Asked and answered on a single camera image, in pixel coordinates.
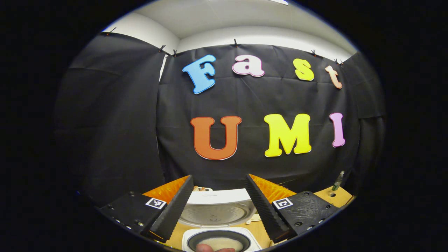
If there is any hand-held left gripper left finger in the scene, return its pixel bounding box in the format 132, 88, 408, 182
100, 175, 194, 243

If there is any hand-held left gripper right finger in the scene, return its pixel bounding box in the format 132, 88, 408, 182
244, 174, 340, 243

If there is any white rice cooker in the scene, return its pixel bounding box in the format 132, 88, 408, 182
177, 188, 263, 252

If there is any clear water bottle green label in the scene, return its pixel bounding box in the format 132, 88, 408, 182
332, 170, 345, 191

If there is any black backdrop cloth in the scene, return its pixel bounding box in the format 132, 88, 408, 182
54, 32, 386, 207

